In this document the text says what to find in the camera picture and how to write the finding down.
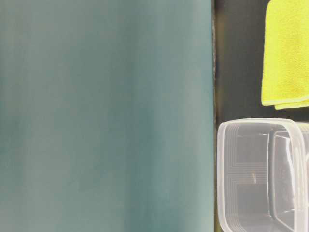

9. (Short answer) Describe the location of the yellow microfibre towel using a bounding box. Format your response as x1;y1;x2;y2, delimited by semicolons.
261;0;309;110

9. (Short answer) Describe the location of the teal backdrop curtain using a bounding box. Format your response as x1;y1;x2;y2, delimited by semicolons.
0;0;214;232

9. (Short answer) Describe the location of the clear plastic container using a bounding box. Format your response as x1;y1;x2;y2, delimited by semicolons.
217;118;309;232

